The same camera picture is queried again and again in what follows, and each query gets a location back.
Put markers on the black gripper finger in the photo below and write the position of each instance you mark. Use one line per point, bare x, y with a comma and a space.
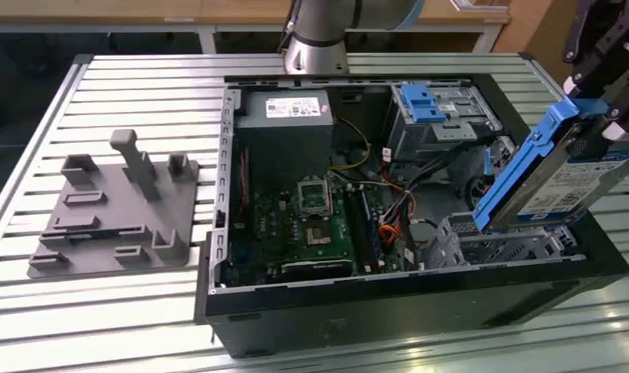
626, 97
584, 35

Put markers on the hard disk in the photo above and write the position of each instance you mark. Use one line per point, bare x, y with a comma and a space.
562, 186

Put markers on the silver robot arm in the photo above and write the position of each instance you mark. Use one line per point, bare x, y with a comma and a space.
319, 39

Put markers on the metal disk bay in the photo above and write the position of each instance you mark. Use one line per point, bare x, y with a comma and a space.
500, 248

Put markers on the black RAM slot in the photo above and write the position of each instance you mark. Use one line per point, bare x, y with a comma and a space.
361, 229
376, 229
369, 229
354, 229

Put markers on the metal drive cage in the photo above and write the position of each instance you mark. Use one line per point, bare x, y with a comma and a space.
458, 132

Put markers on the blue plastic drive latch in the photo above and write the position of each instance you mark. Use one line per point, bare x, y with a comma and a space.
422, 97

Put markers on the grey power supply unit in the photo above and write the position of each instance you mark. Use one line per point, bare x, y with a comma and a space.
283, 147

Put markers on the CPU socket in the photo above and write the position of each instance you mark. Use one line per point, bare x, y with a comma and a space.
319, 233

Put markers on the black PC case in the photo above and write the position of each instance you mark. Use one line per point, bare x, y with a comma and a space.
397, 318

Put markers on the black graphics card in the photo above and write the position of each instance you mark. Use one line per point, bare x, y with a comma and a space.
316, 270

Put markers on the green motherboard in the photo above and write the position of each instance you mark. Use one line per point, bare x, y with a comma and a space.
272, 233

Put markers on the wooden desk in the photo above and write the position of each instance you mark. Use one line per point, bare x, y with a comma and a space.
137, 9

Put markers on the grey parts rack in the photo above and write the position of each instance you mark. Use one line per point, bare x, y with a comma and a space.
112, 217

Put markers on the dark RAM stick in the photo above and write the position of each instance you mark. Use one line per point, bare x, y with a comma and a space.
96, 234

